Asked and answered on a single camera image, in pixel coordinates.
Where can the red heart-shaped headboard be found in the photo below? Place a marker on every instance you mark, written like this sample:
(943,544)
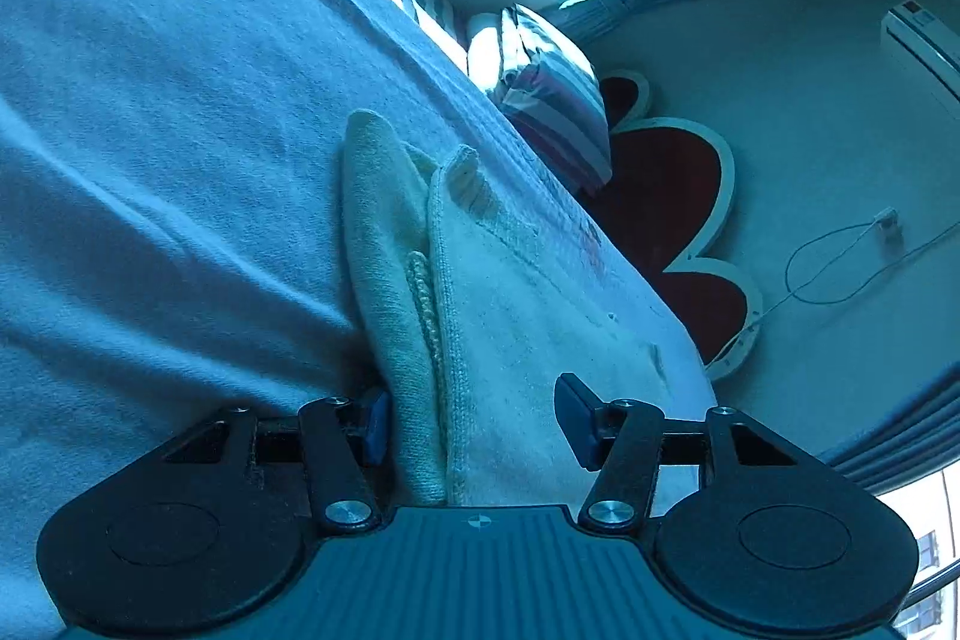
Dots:
(672,190)

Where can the cream knitted small garment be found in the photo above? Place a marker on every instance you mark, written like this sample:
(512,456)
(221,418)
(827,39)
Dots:
(476,298)

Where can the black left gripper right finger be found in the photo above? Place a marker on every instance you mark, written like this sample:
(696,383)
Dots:
(736,522)

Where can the blue-grey near curtain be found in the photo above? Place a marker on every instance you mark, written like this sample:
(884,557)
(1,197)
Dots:
(919,437)

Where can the white air conditioner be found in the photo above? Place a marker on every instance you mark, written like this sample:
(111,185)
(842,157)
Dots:
(926,48)

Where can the wall power socket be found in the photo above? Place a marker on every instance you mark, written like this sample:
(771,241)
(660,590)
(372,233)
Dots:
(887,222)

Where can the white floral bed sheet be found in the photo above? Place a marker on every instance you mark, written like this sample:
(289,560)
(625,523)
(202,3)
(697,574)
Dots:
(172,225)

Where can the striped folded quilt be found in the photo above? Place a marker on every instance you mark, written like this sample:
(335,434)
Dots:
(547,90)

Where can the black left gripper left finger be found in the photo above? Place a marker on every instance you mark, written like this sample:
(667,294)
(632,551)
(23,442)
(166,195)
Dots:
(217,521)

